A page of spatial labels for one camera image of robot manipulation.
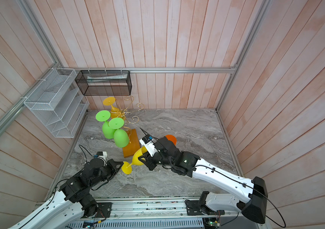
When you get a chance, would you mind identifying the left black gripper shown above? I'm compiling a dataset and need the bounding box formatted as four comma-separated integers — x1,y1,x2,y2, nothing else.
89,159,124,188

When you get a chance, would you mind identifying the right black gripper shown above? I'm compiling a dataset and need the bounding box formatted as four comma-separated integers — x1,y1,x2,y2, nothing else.
138,150,176,172

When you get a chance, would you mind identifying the orange wine glass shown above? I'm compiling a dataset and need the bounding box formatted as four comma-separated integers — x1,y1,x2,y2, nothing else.
165,135,177,146

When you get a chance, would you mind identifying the green wine glass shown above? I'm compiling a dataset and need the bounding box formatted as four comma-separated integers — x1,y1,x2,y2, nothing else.
95,110,116,139
109,117,130,148

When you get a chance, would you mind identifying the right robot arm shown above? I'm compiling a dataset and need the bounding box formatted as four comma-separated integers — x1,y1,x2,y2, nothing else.
139,135,268,224

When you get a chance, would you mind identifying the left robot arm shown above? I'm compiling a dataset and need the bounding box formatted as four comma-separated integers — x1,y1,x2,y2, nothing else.
11,157,123,229

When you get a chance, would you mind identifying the amber yellow wine glass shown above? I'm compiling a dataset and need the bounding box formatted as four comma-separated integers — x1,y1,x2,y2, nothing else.
103,97,125,120

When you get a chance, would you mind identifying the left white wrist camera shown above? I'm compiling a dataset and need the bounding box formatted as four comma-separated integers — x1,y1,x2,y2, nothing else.
93,151,107,164

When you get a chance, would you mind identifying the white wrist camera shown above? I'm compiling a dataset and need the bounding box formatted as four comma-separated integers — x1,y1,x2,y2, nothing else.
93,151,107,164
139,134,158,157

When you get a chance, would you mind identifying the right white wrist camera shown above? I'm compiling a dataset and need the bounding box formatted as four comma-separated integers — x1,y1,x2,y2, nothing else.
139,134,158,157

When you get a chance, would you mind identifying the gold wire wine glass rack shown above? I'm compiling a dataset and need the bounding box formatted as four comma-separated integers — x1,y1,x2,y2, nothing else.
114,100,144,158

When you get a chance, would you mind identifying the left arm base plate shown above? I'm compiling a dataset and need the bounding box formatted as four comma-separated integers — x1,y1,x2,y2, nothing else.
83,202,112,219

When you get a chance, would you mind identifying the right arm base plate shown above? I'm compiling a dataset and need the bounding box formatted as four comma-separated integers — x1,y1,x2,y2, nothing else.
184,199,225,216

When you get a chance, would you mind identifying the white mesh wall shelf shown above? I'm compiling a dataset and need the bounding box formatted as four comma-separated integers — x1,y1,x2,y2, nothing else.
24,68,89,138

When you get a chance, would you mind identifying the black mesh wall basket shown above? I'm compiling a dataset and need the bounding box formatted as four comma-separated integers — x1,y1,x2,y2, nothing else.
75,70,133,96

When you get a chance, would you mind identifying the aluminium frame rail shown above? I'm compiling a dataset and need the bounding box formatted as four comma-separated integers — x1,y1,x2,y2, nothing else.
71,67,236,74

